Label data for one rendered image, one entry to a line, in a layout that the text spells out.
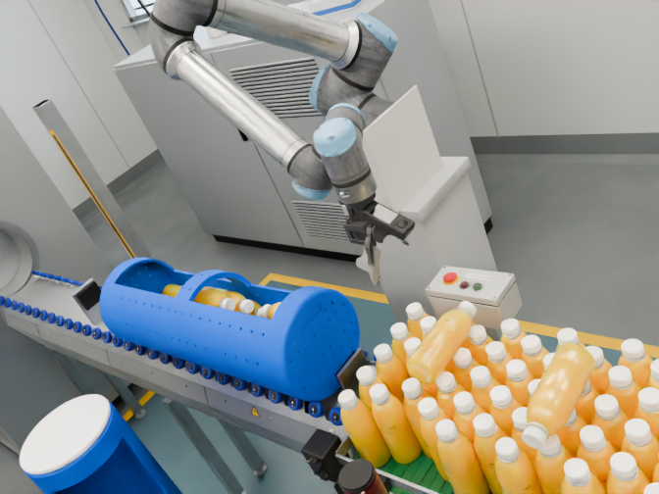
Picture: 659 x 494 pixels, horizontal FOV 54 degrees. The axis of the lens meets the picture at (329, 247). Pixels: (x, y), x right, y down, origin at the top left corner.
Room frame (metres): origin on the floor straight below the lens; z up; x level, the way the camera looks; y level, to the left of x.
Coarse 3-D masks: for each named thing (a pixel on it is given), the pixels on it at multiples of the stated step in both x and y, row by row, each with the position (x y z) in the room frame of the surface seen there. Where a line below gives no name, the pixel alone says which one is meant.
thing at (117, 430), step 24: (120, 432) 1.51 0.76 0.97; (96, 456) 1.43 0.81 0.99; (120, 456) 1.67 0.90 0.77; (144, 456) 1.53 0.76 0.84; (48, 480) 1.40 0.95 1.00; (72, 480) 1.40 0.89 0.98; (96, 480) 1.64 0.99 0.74; (120, 480) 1.67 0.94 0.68; (144, 480) 1.67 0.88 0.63; (168, 480) 1.55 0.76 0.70
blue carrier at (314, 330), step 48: (144, 288) 2.01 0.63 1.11; (192, 288) 1.63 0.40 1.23; (240, 288) 1.76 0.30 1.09; (144, 336) 1.71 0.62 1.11; (192, 336) 1.52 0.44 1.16; (240, 336) 1.37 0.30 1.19; (288, 336) 1.27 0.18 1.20; (336, 336) 1.35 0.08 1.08; (288, 384) 1.23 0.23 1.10; (336, 384) 1.30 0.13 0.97
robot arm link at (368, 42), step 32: (160, 0) 1.78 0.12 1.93; (192, 0) 1.75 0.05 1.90; (224, 0) 1.79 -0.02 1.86; (256, 0) 1.84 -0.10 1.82; (192, 32) 1.80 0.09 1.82; (256, 32) 1.83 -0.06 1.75; (288, 32) 1.85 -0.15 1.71; (320, 32) 1.89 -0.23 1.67; (352, 32) 1.93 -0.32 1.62; (384, 32) 1.93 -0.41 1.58; (352, 64) 1.93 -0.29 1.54; (384, 64) 1.96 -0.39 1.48
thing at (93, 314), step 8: (88, 280) 2.34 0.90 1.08; (80, 288) 2.30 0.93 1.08; (88, 288) 2.30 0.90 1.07; (96, 288) 2.31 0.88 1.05; (72, 296) 2.29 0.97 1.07; (80, 296) 2.27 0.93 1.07; (88, 296) 2.28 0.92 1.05; (96, 296) 2.30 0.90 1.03; (80, 304) 2.27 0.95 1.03; (88, 304) 2.27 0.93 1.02; (96, 304) 2.30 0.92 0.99; (88, 312) 2.28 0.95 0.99; (96, 312) 2.29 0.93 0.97; (96, 320) 2.28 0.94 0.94
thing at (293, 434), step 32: (32, 288) 2.89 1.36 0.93; (64, 288) 2.73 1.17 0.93; (64, 352) 2.62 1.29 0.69; (96, 352) 2.16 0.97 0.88; (160, 352) 1.89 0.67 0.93; (160, 384) 1.83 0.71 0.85; (192, 384) 1.68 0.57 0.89; (224, 416) 1.66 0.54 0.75; (256, 416) 1.45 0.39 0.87; (288, 448) 1.53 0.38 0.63; (352, 448) 1.17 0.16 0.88
